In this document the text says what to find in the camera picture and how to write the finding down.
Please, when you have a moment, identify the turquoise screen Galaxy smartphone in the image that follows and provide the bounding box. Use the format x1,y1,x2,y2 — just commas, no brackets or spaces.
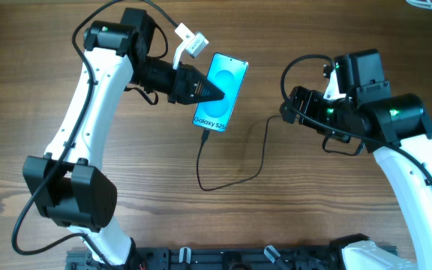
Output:
193,52,249,132

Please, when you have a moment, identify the black USB charging cable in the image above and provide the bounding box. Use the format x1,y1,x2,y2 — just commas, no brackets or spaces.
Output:
195,114,284,192

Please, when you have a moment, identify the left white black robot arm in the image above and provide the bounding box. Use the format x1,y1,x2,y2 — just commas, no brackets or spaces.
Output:
22,8,224,269

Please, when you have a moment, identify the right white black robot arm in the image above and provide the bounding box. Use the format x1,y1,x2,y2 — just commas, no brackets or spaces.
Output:
280,49,432,269

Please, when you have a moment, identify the right black camera cable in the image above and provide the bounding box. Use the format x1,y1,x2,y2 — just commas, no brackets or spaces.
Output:
280,54,432,226

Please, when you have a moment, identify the black camera cable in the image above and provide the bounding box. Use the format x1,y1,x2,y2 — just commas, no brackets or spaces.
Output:
10,0,179,266
280,54,432,226

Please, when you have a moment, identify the left black camera cable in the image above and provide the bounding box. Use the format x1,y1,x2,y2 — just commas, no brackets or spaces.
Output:
10,0,179,266

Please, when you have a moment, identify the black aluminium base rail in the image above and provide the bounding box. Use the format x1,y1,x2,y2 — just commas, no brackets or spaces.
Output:
64,245,399,270

